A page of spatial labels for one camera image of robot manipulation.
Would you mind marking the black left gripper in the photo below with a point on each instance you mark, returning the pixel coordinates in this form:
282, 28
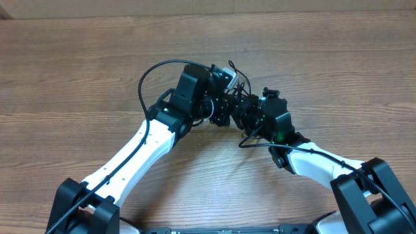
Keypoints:
224, 106

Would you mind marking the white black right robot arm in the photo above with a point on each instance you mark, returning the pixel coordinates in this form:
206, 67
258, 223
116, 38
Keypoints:
369, 196

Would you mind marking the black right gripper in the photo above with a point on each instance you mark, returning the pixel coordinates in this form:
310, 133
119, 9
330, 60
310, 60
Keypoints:
241, 110

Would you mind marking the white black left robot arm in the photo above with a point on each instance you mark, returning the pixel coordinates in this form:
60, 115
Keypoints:
94, 204

